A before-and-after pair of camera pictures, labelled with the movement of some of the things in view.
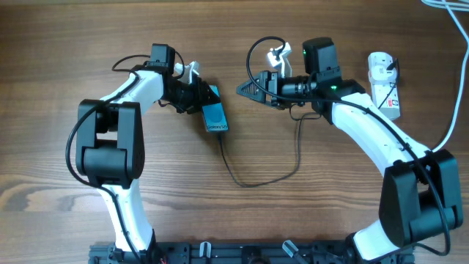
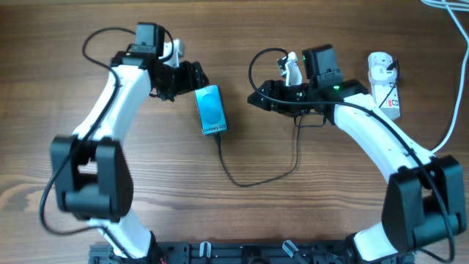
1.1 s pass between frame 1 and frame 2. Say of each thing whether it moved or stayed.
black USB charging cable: moved
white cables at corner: stayed
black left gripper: moved
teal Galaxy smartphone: stayed
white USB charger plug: stayed
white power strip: stayed
